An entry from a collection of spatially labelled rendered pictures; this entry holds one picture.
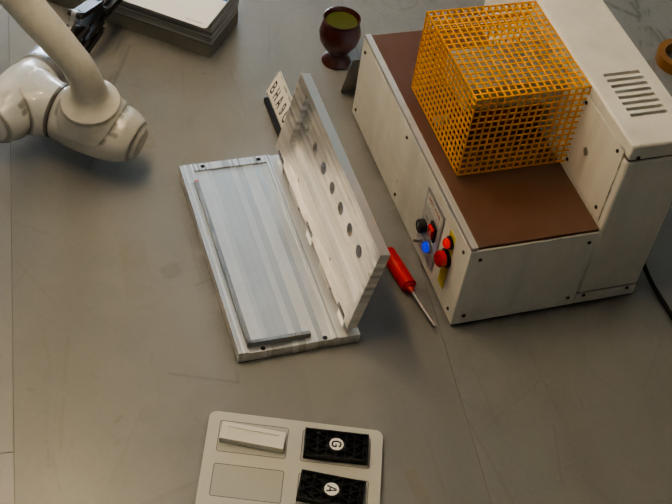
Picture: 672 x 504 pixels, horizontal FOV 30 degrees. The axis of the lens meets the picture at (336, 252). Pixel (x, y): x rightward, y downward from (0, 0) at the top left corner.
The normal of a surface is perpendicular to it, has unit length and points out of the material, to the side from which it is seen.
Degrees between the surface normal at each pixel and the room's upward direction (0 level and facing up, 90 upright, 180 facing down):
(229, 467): 0
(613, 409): 0
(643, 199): 90
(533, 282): 90
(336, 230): 79
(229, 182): 0
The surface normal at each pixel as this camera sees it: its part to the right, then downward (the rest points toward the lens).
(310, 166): -0.91, 0.01
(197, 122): 0.11, -0.67
